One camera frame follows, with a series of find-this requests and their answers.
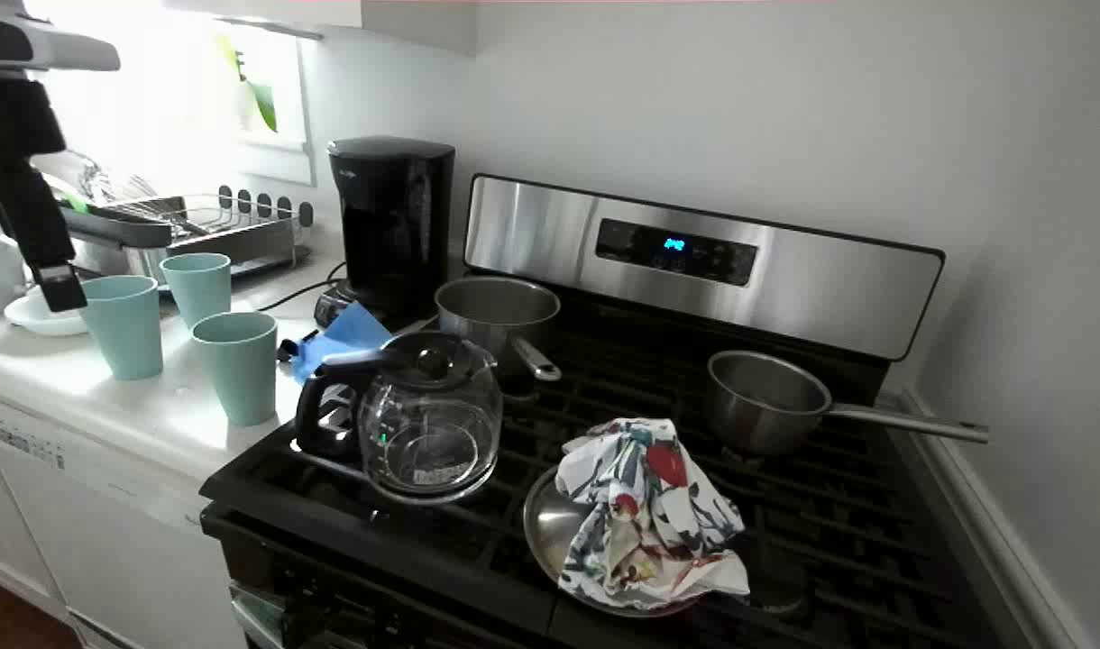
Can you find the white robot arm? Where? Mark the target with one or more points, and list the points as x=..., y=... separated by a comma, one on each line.
x=29, y=48

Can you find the blue cleaning cloth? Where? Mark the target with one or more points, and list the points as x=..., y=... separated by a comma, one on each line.
x=349, y=334

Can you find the potted green plant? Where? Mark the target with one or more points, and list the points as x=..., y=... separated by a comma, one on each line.
x=255, y=99

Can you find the blue cup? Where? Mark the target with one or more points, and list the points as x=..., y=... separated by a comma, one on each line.
x=238, y=361
x=201, y=283
x=123, y=322

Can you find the blue cup front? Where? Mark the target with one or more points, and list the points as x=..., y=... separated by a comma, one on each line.
x=238, y=361

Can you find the steel saucepan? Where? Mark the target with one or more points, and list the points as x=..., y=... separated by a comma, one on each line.
x=770, y=406
x=505, y=318

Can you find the blue cup back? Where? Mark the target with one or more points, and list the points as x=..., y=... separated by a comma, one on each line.
x=201, y=283

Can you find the dish drying rack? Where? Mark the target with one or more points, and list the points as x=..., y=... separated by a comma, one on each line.
x=137, y=234

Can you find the glass coffee carafe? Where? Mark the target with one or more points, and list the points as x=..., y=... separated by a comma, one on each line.
x=421, y=414

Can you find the white bowl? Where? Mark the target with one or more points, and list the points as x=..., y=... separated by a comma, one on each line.
x=34, y=314

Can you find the steel saucepan back left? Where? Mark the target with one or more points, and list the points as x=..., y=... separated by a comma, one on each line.
x=505, y=318

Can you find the black coffee maker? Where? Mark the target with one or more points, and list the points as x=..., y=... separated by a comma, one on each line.
x=396, y=197

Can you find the stainless steel stove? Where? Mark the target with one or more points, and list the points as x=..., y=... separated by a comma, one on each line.
x=710, y=467

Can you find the steel frying pan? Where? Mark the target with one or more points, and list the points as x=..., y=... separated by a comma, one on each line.
x=548, y=524

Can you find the patterned kitchen towel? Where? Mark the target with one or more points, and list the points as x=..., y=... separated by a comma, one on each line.
x=653, y=528

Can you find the white lower cabinet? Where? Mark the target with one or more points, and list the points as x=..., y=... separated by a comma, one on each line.
x=120, y=539

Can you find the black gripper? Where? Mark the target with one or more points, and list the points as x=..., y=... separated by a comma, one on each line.
x=26, y=208

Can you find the steel saucepan right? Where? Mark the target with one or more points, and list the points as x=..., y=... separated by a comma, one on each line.
x=770, y=406

